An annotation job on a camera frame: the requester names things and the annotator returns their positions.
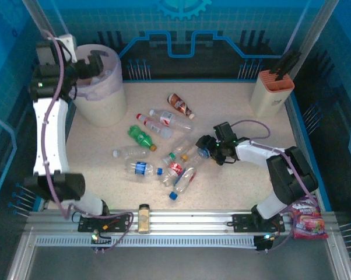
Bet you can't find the blue label white cap bottle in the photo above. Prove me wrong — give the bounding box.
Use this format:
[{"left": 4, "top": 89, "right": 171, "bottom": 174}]
[{"left": 188, "top": 145, "right": 211, "bottom": 173}]

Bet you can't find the clear bottle with green band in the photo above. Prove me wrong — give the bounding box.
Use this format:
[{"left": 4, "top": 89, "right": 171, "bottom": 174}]
[{"left": 162, "top": 139, "right": 194, "bottom": 166}]

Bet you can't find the red cola label bottle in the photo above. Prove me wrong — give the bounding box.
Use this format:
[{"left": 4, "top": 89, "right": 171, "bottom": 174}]
[{"left": 160, "top": 154, "right": 189, "bottom": 187}]

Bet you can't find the clear bottle with blue cap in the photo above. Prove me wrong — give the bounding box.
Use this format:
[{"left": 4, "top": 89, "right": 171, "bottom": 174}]
[{"left": 169, "top": 166, "right": 198, "bottom": 201}]

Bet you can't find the brown drink bottle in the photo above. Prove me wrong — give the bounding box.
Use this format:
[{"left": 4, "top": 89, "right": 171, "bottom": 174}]
[{"left": 167, "top": 93, "right": 196, "bottom": 120}]

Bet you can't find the large red white label bottle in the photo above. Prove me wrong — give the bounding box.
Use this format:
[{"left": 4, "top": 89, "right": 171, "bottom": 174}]
[{"left": 149, "top": 108, "right": 194, "bottom": 134}]

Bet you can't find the green bottle with orange cap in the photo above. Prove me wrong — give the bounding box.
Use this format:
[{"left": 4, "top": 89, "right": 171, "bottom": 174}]
[{"left": 128, "top": 124, "right": 158, "bottom": 152}]

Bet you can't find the clear bottle with white cap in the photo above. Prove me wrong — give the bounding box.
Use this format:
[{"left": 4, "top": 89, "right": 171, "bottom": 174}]
[{"left": 113, "top": 145, "right": 151, "bottom": 160}]

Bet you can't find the pale purple bin liner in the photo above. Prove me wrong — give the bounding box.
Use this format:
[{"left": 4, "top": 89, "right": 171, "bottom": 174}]
[{"left": 69, "top": 44, "right": 124, "bottom": 102}]

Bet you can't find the cream waste bin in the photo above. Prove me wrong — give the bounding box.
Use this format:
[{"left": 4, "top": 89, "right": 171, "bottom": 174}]
[{"left": 67, "top": 44, "right": 128, "bottom": 128}]

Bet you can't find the red cap pink label bottle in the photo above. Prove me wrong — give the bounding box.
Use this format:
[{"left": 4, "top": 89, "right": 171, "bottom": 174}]
[{"left": 136, "top": 113, "right": 174, "bottom": 140}]

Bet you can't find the cream orange knife block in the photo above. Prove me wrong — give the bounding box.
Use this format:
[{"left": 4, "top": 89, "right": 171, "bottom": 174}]
[{"left": 250, "top": 69, "right": 296, "bottom": 119}]

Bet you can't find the spice jar with black lid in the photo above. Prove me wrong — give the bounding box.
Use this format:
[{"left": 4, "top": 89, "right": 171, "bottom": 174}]
[{"left": 138, "top": 204, "right": 151, "bottom": 235}]

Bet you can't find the black base controller board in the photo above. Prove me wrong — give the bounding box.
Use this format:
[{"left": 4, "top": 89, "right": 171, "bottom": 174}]
[
  {"left": 254, "top": 233, "right": 278, "bottom": 253},
  {"left": 90, "top": 232, "right": 112, "bottom": 254}
]

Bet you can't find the purple candy bag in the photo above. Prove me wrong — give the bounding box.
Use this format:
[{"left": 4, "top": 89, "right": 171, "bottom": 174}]
[{"left": 290, "top": 197, "right": 329, "bottom": 240}]

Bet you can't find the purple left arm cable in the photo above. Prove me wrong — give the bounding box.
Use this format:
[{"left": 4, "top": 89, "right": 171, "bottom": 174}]
[{"left": 42, "top": 29, "right": 135, "bottom": 254}]

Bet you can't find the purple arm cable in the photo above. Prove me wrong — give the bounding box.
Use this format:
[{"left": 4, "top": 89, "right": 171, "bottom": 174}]
[
  {"left": 230, "top": 119, "right": 324, "bottom": 253},
  {"left": 42, "top": 29, "right": 135, "bottom": 254}
]

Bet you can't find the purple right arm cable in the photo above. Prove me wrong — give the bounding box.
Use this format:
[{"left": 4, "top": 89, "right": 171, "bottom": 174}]
[{"left": 230, "top": 119, "right": 324, "bottom": 253}]

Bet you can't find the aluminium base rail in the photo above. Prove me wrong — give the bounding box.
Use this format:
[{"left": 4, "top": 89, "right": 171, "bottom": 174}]
[{"left": 26, "top": 209, "right": 338, "bottom": 234}]

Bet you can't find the aluminium frame post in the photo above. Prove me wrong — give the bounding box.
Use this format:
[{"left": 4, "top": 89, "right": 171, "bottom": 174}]
[
  {"left": 292, "top": 0, "right": 339, "bottom": 78},
  {"left": 20, "top": 0, "right": 66, "bottom": 58}
]

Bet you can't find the white slotted cable duct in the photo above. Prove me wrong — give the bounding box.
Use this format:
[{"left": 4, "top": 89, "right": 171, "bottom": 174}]
[{"left": 34, "top": 235, "right": 259, "bottom": 249}]

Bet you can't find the black knife handle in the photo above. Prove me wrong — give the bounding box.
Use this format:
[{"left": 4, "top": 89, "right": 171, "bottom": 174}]
[
  {"left": 280, "top": 48, "right": 303, "bottom": 79},
  {"left": 268, "top": 58, "right": 293, "bottom": 81}
]

